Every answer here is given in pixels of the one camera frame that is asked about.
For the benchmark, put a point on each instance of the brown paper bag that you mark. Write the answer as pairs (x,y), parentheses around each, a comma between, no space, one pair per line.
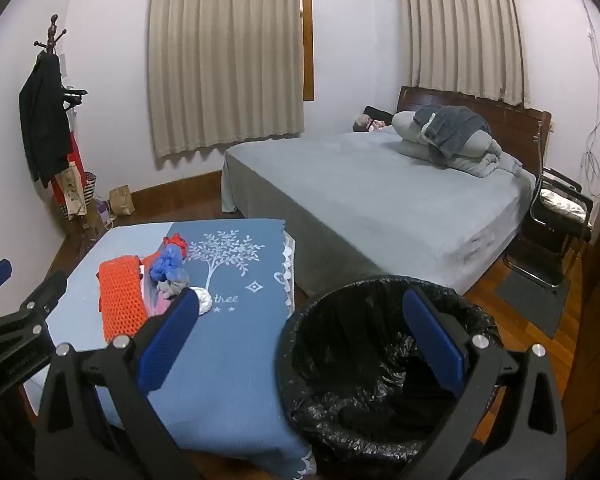
(122,202)

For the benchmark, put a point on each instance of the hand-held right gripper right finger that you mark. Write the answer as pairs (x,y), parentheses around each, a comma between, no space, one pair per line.
(432,340)

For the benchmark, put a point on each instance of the folded grey blanket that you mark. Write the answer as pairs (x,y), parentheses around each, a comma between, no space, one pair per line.
(485,165)

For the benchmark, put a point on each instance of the black metal chair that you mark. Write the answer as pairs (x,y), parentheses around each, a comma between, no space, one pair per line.
(545,225)

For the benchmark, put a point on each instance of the wide beige curtain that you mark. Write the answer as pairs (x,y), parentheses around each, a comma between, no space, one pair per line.
(225,60)

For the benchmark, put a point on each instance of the dark grey towel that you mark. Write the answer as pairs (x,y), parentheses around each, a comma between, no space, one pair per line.
(455,127)

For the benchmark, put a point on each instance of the blue plastic bag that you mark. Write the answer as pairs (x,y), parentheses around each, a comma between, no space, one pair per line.
(167,265)

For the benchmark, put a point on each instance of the narrow beige curtain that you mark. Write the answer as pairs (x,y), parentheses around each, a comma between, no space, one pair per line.
(460,35)

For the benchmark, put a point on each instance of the folded grey bedding pile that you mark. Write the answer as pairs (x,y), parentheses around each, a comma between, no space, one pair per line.
(515,130)

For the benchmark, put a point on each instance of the black pillow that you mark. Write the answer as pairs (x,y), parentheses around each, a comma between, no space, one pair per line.
(377,111)

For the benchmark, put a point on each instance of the pink grey bundle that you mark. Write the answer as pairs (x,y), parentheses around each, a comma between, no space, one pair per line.
(367,124)

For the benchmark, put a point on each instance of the patterned chair cushion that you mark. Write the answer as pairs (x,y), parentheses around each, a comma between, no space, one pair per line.
(562,202)

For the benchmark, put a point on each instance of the orange foam mesh net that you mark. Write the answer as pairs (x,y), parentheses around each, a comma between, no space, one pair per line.
(122,300)

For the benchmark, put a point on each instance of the blue tree-print tablecloth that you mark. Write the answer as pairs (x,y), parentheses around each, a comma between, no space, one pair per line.
(240,360)

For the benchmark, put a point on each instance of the pale grey glove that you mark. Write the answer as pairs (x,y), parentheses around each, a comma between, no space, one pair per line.
(172,287)

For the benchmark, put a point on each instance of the pink wrapper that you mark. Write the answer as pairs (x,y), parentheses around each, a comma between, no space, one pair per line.
(161,306)

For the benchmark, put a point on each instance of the small grey pillow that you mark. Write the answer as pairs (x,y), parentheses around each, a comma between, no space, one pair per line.
(412,149)

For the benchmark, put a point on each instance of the purple bag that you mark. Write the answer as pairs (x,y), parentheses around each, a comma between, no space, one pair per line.
(101,210)

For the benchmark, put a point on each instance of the large grey pillow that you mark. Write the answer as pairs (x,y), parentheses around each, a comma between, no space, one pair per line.
(405,125)

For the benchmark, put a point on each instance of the red plastic bag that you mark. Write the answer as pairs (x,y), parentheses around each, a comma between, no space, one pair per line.
(175,245)

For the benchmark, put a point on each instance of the bed with grey sheet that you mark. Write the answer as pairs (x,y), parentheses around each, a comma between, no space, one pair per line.
(360,200)

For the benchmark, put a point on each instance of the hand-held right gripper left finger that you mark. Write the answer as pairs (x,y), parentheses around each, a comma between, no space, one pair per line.
(167,340)

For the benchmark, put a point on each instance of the black-lined trash bin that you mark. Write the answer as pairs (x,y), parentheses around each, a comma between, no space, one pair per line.
(360,360)

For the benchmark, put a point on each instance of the grey floor mat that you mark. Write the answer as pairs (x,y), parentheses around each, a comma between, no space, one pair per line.
(535,305)

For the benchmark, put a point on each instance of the beige printed tote bag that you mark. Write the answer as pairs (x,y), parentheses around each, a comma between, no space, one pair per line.
(72,190)

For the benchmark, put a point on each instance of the white tissue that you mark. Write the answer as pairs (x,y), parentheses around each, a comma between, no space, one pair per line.
(203,301)

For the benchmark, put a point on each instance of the wooden window frame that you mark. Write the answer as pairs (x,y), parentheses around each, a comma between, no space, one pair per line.
(307,35)

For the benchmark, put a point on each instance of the black coat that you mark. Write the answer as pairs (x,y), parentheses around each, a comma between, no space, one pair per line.
(42,120)

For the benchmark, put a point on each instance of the striped bag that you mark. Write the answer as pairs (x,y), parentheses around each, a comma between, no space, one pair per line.
(89,192)

